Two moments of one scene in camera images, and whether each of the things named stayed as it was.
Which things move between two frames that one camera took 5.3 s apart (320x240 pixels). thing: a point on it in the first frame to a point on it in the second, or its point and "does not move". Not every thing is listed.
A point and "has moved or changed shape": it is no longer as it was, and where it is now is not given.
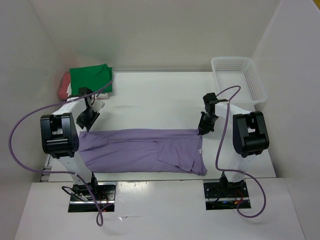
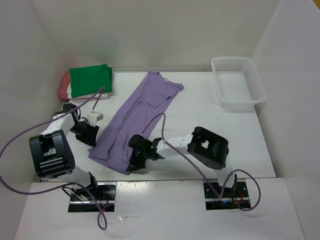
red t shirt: [63, 89] does not move
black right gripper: [203, 128] to [134, 164]
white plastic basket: [229, 71] does not move
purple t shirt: [142, 151] has moved or changed shape
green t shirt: [92, 77] does not move
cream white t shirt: [100, 95] does not move
